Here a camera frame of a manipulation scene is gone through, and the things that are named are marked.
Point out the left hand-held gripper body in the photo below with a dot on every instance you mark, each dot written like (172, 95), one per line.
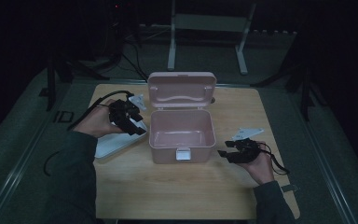
(119, 110)

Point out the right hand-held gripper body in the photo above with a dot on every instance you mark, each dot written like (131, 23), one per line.
(247, 152)

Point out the white tray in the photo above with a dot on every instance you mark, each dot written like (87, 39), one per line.
(115, 144)

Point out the pink storage box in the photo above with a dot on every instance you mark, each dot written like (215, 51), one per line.
(181, 124)

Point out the person's right hand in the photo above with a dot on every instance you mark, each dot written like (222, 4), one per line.
(261, 169)

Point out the person's left hand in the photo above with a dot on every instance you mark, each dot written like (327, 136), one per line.
(96, 123)

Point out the grey tape strip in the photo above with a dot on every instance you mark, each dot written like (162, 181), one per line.
(289, 188)

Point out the black tripod stand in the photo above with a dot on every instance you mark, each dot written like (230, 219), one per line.
(51, 81)
(304, 93)

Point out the white metal stand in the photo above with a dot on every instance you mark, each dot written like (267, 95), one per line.
(209, 23)

